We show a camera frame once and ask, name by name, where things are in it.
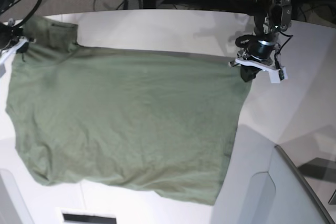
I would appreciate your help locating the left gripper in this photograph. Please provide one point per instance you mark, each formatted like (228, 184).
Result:
(255, 50)

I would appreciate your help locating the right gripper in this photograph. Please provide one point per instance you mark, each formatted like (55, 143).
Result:
(10, 36)

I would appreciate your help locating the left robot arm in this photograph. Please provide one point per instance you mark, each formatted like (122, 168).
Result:
(271, 21)

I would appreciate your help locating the green t-shirt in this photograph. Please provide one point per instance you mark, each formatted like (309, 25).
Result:
(132, 119)

